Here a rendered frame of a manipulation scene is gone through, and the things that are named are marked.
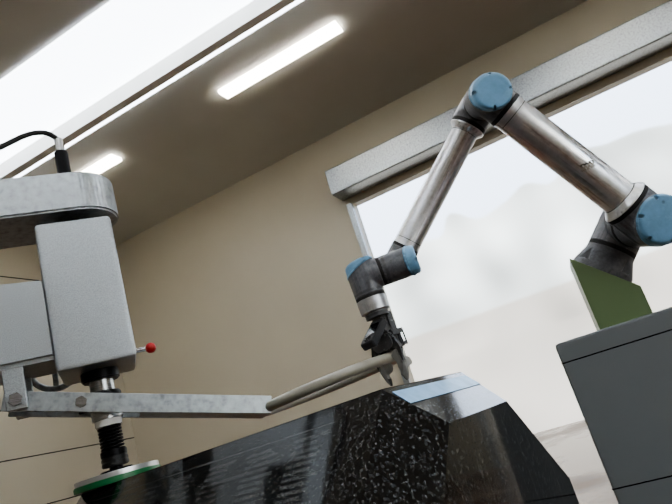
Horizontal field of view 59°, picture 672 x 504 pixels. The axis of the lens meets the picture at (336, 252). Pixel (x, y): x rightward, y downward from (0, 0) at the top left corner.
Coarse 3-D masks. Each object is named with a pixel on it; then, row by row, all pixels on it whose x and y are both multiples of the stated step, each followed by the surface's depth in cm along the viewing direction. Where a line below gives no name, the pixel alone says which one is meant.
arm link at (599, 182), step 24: (480, 96) 174; (504, 96) 173; (480, 120) 187; (504, 120) 176; (528, 120) 174; (528, 144) 177; (552, 144) 174; (576, 144) 175; (552, 168) 179; (576, 168) 174; (600, 168) 174; (600, 192) 175; (624, 192) 173; (648, 192) 173; (624, 216) 173; (648, 216) 170; (624, 240) 184; (648, 240) 171
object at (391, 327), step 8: (376, 312) 174; (384, 312) 175; (368, 320) 177; (392, 320) 179; (392, 328) 177; (400, 328) 177; (384, 336) 172; (392, 336) 173; (400, 336) 176; (384, 344) 172; (376, 352) 174; (384, 352) 174
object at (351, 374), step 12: (372, 360) 166; (384, 360) 169; (336, 372) 163; (348, 372) 163; (360, 372) 164; (372, 372) 202; (312, 384) 162; (324, 384) 162; (336, 384) 206; (348, 384) 206; (288, 396) 164; (300, 396) 163; (312, 396) 204; (276, 408) 168; (288, 408) 198
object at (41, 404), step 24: (48, 408) 153; (72, 408) 155; (96, 408) 157; (120, 408) 158; (144, 408) 160; (168, 408) 162; (192, 408) 164; (216, 408) 166; (240, 408) 168; (264, 408) 170
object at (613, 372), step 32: (640, 320) 171; (576, 352) 177; (608, 352) 174; (640, 352) 170; (576, 384) 176; (608, 384) 173; (640, 384) 169; (608, 416) 171; (640, 416) 168; (608, 448) 170; (640, 448) 167; (640, 480) 166
